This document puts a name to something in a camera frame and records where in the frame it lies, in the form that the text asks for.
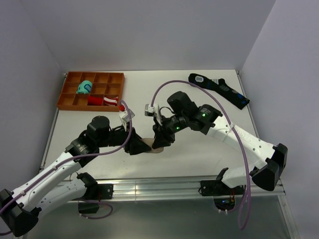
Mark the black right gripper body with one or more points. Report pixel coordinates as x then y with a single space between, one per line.
175 123

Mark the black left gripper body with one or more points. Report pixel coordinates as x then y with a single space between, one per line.
118 137

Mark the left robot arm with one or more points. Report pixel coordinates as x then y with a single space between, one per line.
21 208

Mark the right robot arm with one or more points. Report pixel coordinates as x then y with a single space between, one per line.
265 161

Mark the rolled red white striped sock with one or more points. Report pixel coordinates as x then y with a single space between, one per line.
110 101

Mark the black blue patterned sock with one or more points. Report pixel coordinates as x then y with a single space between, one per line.
220 87

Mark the orange compartment tray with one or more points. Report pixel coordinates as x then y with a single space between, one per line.
105 84

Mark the rolled teal sock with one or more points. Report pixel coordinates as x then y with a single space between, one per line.
85 87

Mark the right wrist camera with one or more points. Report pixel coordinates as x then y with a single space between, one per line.
153 111

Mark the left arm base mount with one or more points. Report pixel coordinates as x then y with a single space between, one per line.
89 203

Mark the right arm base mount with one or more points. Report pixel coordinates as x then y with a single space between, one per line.
224 197

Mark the aluminium rail frame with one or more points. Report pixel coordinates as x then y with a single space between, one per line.
173 174

